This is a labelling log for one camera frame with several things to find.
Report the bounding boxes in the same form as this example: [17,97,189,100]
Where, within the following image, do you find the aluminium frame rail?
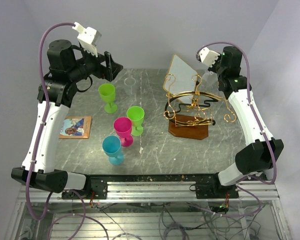
[16,180,282,204]

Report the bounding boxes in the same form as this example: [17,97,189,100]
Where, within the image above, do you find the gold wire glass rack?
[163,73,237,140]

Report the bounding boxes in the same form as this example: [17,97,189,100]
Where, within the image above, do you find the blue wine glass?
[102,135,124,165]

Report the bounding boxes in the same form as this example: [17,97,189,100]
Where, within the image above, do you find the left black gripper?
[68,44,124,83]

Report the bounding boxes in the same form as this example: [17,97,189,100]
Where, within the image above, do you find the loose cables under table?
[47,199,266,240]

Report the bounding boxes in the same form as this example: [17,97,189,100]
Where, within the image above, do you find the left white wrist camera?
[72,22,102,57]

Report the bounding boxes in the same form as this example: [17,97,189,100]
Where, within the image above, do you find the clear glass at back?
[124,77,136,87]

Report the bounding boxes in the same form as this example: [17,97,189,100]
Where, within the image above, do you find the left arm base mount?
[61,174,108,200]

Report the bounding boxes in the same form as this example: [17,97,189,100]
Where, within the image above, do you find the clear glass near left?
[202,71,218,88]

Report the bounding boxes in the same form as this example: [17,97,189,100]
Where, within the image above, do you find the green wine glass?
[126,106,145,137]
[98,83,118,114]

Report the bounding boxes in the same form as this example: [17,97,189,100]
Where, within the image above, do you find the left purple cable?
[24,22,77,221]

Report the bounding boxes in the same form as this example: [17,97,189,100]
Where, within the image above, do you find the orange picture card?
[59,116,92,139]

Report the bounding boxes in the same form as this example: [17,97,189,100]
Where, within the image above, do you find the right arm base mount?
[189,173,239,199]

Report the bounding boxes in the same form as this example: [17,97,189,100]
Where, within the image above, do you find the gold framed mirror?
[163,54,198,98]

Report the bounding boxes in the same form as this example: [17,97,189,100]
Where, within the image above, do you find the clear glass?
[124,77,136,87]
[202,71,218,88]

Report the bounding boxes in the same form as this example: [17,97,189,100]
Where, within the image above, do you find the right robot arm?
[197,44,284,198]

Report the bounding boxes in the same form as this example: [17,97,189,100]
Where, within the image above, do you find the pink wine glass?
[113,117,134,148]

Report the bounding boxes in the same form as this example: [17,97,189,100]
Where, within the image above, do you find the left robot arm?
[11,39,123,199]

